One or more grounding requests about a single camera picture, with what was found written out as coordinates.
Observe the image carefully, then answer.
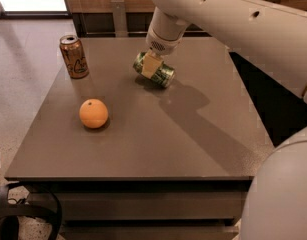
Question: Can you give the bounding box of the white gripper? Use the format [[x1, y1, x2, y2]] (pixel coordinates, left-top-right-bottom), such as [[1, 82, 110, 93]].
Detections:
[[142, 28, 182, 79]]

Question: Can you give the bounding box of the green soda can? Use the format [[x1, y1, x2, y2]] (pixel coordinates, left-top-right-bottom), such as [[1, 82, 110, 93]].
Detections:
[[133, 52, 175, 88]]

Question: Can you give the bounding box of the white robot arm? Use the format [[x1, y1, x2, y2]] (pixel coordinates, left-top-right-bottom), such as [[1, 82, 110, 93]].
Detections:
[[147, 0, 307, 240]]

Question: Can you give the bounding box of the orange-brown soda can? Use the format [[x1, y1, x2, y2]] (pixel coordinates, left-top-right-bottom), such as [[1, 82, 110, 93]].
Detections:
[[59, 35, 89, 79]]

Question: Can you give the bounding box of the orange fruit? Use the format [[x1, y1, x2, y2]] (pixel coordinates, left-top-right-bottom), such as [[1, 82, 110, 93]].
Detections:
[[79, 99, 109, 129]]

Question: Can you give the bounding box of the grey table with drawers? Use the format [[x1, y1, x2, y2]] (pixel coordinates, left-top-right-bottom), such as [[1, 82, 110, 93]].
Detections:
[[6, 38, 273, 240]]

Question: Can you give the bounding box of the black chair base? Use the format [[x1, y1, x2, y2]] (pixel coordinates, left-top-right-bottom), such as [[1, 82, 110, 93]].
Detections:
[[0, 182, 62, 240]]

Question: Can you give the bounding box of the left metal wall bracket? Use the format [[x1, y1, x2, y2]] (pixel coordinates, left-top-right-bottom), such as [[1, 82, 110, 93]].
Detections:
[[111, 0, 128, 37]]

